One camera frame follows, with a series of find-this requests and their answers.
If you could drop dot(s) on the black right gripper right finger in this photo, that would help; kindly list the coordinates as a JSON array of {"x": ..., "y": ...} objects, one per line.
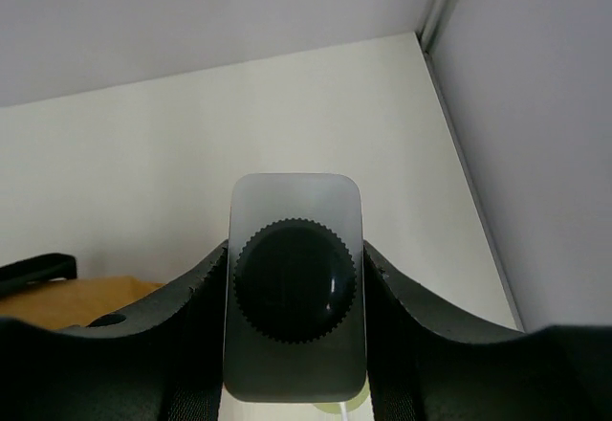
[{"x": 428, "y": 359}]

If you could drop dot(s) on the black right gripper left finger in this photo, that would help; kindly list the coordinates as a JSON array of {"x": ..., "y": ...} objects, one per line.
[{"x": 159, "y": 358}]

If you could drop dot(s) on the tan canvas tote bag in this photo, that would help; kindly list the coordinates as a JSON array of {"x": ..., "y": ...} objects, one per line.
[{"x": 46, "y": 291}]

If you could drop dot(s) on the white bottle black cap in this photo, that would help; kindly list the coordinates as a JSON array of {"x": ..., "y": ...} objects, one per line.
[{"x": 295, "y": 317}]

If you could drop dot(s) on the green pump bottle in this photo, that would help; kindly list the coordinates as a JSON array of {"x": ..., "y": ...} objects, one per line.
[{"x": 357, "y": 408}]

